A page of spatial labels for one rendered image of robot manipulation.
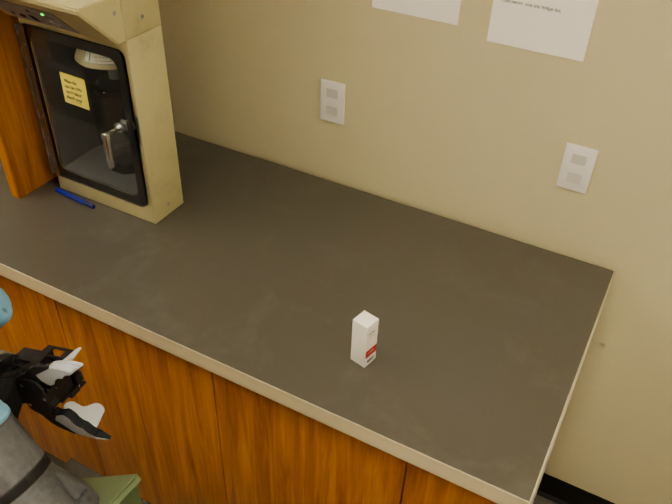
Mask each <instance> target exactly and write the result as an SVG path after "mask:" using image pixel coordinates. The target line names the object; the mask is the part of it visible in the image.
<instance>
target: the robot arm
mask: <svg viewBox="0 0 672 504"><path fill-rule="evenodd" d="M12 314H13V307H12V303H11V301H10V299H9V297H8V295H7V294H6V293H5V291H4V290H3V289H2V288H0V328H2V327H3V326H4V325H5V324H6V323H8V322H9V321H10V319H11V317H12ZM54 349H57V350H62V351H65V352H64V353H63V354H62V355H61V356H55V355H54V353H53V350H54ZM80 350H81V347H79V348H77V349H75V350H72V349H67V348H62V347H57V346H52V345H48V346H47V347H46V348H44V349H43V350H42V351H40V350H35V349H31V348H26V347H24V348H23V349H22V350H20V351H19V352H18V353H17V354H13V353H12V352H9V351H4V350H0V504H98V503H99V495H98V494H97V493H96V492H95V490H94V489H93V488H92V487H91V486H90V485H89V484H88V483H87V482H85V481H83V480H81V479H80V478H78V477H76V476H75V475H73V474H71V473H69V472H68V471H66V470H64V469H63V468H61V467H59V466H58V465H56V464H55V463H53V461H52V460H51V459H50V458H49V457H48V456H47V454H46V453H45V452H44V451H43V449H42V448H41V447H40V446H39V445H38V443H37V442H36V441H35V440H34V439H33V437H32V436H31V435H30V434H29V433H28V431H27V430H26V429H25V428H24V427H23V425H22V424H21V423H20V422H19V421H18V416H19V413H20V410H21V407H22V404H24V403H27V405H28V407H30V408H31V409H32V410H33V411H35V412H38V413H39V414H41V415H43V416H44V417H45V418H46V419H47V420H49V421H50V422H51V423H53V424H54V425H56V426H58V427H60V428H62V429H64V430H67V431H69V432H71V433H74V434H78V435H81V436H85V437H89V438H94V439H101V440H110V438H111V436H110V435H109V434H107V433H106V432H104V431H103V430H101V429H99V428H97V426H98V424H99V422H100V420H101V418H102V416H103V413H104V411H105V409H104V407H103V406H102V405H101V404H99V403H93V404H90V405H88V406H81V405H79V404H78V403H76V402H73V401H69V402H67V403H65V404H64V406H63V409H62V408H60V407H56V406H57V405H58V404H59V403H64V401H65V400H66V399H67V398H68V397H69V398H73V397H74V396H75V395H76V394H77V393H78V392H79V391H80V389H81V388H82V387H83V386H84V384H85V383H86V381H83V380H84V377H83V375H82V372H81V371H80V370H79V369H81V368H82V367H83V366H84V364H83V363H81V362H77V361H72V360H73V359H74V358H75V357H76V355H77V354H78V353H79V351H80Z"/></svg>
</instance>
